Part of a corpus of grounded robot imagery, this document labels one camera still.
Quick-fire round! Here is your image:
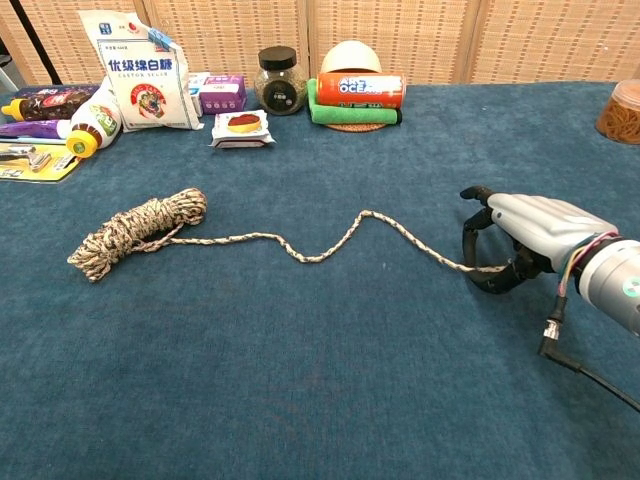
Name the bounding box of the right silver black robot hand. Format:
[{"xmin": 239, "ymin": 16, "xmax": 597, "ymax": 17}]
[{"xmin": 459, "ymin": 185, "xmax": 620, "ymax": 294}]

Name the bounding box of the beige brown braided rope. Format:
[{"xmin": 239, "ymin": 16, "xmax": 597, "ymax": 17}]
[{"xmin": 67, "ymin": 187, "xmax": 511, "ymax": 284}]

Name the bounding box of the plastic jar of rubber bands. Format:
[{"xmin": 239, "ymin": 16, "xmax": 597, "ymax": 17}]
[{"xmin": 595, "ymin": 78, "xmax": 640, "ymax": 146}]

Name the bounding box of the bamboo folding screen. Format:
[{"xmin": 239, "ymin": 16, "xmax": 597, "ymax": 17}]
[{"xmin": 0, "ymin": 0, "xmax": 640, "ymax": 86}]

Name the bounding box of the round woven coaster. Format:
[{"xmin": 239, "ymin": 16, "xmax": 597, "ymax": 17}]
[{"xmin": 324, "ymin": 121, "xmax": 389, "ymax": 134}]

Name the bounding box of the folded green towel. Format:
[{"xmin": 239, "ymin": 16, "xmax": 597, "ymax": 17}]
[{"xmin": 305, "ymin": 78, "xmax": 404, "ymax": 126}]

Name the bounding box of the orange drink can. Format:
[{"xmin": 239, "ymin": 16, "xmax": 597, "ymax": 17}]
[{"xmin": 316, "ymin": 72, "xmax": 406, "ymax": 110}]

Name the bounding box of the white upturned bowl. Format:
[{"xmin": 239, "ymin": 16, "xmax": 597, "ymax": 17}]
[{"xmin": 320, "ymin": 39, "xmax": 383, "ymax": 75}]

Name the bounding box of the blue felt table cover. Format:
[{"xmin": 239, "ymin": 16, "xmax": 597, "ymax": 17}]
[{"xmin": 0, "ymin": 81, "xmax": 640, "ymax": 480}]

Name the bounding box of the glass jar black lid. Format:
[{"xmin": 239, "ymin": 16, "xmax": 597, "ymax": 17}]
[{"xmin": 253, "ymin": 45, "xmax": 309, "ymax": 116}]

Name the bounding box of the wrapped cake snack packet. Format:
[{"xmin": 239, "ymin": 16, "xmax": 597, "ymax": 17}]
[{"xmin": 208, "ymin": 109, "xmax": 276, "ymax": 150}]

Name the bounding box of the purple white box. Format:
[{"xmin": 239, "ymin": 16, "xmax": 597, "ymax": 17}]
[{"xmin": 198, "ymin": 74, "xmax": 248, "ymax": 116}]

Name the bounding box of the white sugar bag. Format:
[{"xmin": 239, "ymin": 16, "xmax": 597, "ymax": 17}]
[{"xmin": 78, "ymin": 10, "xmax": 205, "ymax": 134}]

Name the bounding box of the blue bag clip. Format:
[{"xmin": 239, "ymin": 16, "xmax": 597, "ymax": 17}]
[{"xmin": 147, "ymin": 27, "xmax": 174, "ymax": 54}]

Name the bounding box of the white bottle yellow cap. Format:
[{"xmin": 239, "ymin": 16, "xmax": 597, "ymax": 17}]
[{"xmin": 66, "ymin": 79, "xmax": 124, "ymax": 160}]

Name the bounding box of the brown sauce bottle yellow cap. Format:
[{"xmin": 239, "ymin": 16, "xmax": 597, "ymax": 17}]
[{"xmin": 0, "ymin": 92, "xmax": 94, "ymax": 122}]

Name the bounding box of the razor in yellow blister pack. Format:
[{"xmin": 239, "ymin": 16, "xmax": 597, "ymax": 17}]
[{"xmin": 0, "ymin": 139, "xmax": 84, "ymax": 185}]

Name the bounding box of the purple toothpaste tube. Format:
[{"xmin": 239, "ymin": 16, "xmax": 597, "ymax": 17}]
[{"xmin": 0, "ymin": 118, "xmax": 74, "ymax": 141}]

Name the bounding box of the black stand pole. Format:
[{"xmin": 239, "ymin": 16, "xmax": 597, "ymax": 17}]
[{"xmin": 8, "ymin": 0, "xmax": 64, "ymax": 85}]

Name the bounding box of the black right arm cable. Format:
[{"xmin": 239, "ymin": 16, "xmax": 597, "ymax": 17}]
[{"xmin": 537, "ymin": 294, "xmax": 640, "ymax": 414}]

